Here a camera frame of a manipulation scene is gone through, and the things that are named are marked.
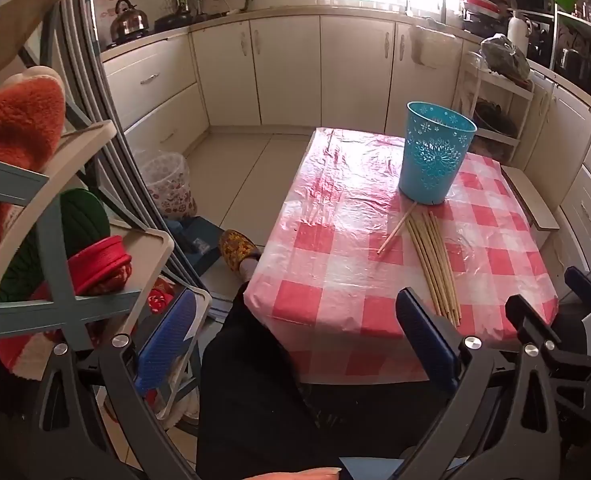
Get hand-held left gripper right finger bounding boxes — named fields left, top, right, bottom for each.
left=394, top=287, right=573, bottom=480

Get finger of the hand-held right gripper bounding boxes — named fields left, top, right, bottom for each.
left=504, top=294, right=564, bottom=362
left=564, top=266, right=591, bottom=314

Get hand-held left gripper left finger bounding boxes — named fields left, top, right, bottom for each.
left=26, top=287, right=199, bottom=480

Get bundle of wooden chopsticks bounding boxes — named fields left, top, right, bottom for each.
left=377, top=202, right=462, bottom=327

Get blue perforated plastic basket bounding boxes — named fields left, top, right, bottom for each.
left=398, top=101, right=477, bottom=206

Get person's left hand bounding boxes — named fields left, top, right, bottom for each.
left=253, top=466, right=343, bottom=480

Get person's left leg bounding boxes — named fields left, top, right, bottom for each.
left=196, top=255, right=346, bottom=480

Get white wooden stool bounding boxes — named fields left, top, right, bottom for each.
left=500, top=166, right=560, bottom=248

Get red fabric item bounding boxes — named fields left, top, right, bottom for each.
left=68, top=235, right=133, bottom=295

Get blue box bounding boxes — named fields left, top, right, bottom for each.
left=178, top=216, right=236, bottom=273

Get yellow patterned slipper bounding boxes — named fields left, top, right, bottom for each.
left=219, top=230, right=262, bottom=273

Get beige and blue shelf rack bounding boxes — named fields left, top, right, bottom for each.
left=0, top=0, right=214, bottom=431

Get red checked tablecloth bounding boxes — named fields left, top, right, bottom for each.
left=243, top=127, right=560, bottom=386

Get light blue cloth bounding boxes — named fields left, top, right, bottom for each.
left=338, top=455, right=406, bottom=480

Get floral trash bin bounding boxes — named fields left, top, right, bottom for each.
left=134, top=152, right=198, bottom=221

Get green knitted item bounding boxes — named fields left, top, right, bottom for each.
left=0, top=188, right=111, bottom=303

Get cream drawer cabinet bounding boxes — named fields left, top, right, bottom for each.
left=520, top=65, right=591, bottom=281

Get black pan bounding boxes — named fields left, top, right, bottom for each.
left=473, top=100, right=519, bottom=138

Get black pot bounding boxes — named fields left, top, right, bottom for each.
left=558, top=47, right=591, bottom=91

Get white trolley rack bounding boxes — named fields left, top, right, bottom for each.
left=453, top=52, right=535, bottom=163

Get bag of greens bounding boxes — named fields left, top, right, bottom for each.
left=479, top=34, right=532, bottom=81

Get white counter shelf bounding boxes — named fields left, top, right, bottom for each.
left=550, top=5, right=591, bottom=91

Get white thermos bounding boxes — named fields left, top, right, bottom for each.
left=507, top=10, right=533, bottom=58

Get hanging white bin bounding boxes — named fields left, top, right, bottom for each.
left=408, top=24, right=463, bottom=68

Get cream kitchen base cabinets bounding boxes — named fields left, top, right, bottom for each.
left=100, top=7, right=481, bottom=161

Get stacked dishes and pans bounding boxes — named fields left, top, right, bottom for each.
left=458, top=0, right=506, bottom=36

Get black wok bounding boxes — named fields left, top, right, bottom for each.
left=154, top=7, right=196, bottom=32

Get steel kettle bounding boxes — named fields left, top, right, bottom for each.
left=110, top=0, right=150, bottom=41

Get grey sliding door frame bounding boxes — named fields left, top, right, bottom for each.
left=50, top=0, right=216, bottom=311

